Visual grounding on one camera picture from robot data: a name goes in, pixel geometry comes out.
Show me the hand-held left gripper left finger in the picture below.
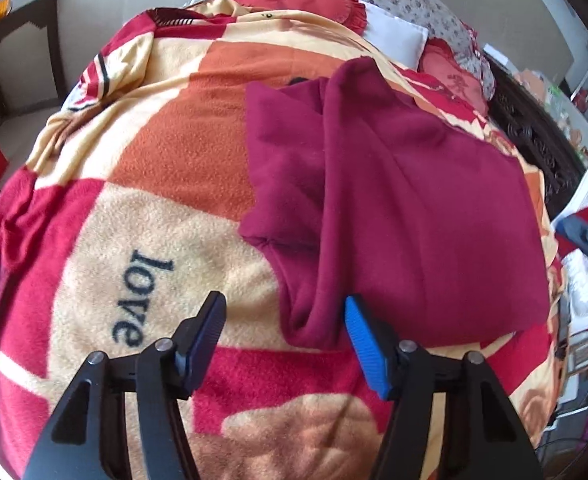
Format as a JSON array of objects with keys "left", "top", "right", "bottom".
[{"left": 24, "top": 291, "right": 227, "bottom": 480}]

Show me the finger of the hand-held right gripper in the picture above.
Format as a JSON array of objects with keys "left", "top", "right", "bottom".
[{"left": 555, "top": 214, "right": 588, "bottom": 278}]

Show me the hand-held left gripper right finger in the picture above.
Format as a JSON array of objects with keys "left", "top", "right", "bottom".
[{"left": 345, "top": 296, "right": 542, "bottom": 480}]

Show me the maroon garment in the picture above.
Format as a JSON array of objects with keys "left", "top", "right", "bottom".
[{"left": 238, "top": 56, "right": 550, "bottom": 352}]

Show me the dark carved wooden headboard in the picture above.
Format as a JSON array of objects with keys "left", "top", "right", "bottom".
[{"left": 484, "top": 50, "right": 587, "bottom": 211}]

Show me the orange packet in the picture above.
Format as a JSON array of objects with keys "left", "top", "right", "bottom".
[{"left": 519, "top": 69, "right": 557, "bottom": 101}]

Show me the printed fleece blanket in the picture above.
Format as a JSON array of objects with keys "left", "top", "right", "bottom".
[{"left": 0, "top": 0, "right": 572, "bottom": 480}]

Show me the white pillow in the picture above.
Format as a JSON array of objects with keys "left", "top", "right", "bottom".
[{"left": 363, "top": 1, "right": 429, "bottom": 70}]

